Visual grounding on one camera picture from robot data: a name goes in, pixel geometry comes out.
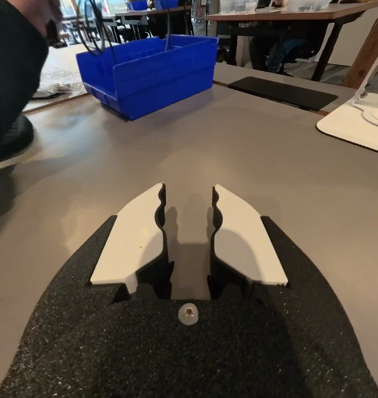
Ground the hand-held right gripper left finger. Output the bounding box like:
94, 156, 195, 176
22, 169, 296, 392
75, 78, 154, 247
90, 183, 174, 300

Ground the black cable bundle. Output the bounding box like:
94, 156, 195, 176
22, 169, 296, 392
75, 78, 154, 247
83, 0, 174, 67

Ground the wooden post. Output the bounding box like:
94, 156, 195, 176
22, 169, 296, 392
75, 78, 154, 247
343, 5, 378, 89

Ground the clear plastic sheet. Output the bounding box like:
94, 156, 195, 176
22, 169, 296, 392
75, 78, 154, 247
34, 64, 87, 97

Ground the black rectangular desk pad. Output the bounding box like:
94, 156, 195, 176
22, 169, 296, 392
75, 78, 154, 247
228, 76, 338, 111

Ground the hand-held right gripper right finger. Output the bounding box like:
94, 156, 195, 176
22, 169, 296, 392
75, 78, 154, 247
207, 183, 289, 300

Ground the white board stand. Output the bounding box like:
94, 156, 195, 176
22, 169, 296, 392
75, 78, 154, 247
316, 47, 378, 155

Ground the blue plastic bin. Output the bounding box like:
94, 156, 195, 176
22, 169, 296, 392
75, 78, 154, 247
76, 34, 219, 122

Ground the wooden background table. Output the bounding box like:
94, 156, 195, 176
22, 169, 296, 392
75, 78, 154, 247
206, 0, 378, 82

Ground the dark background table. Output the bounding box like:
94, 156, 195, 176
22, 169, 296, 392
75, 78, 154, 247
114, 5, 192, 42

